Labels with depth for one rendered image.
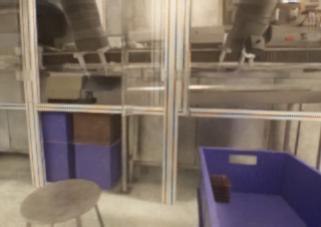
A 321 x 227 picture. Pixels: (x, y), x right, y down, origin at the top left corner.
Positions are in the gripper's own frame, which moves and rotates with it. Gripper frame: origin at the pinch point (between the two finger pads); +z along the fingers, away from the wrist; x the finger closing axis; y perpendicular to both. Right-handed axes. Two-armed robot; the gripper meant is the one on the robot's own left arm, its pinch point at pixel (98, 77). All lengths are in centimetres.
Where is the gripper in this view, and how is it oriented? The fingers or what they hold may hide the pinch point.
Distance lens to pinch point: 49.6
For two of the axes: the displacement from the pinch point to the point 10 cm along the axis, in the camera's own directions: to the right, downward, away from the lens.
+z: 1.7, 8.6, 4.9
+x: -9.8, 0.7, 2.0
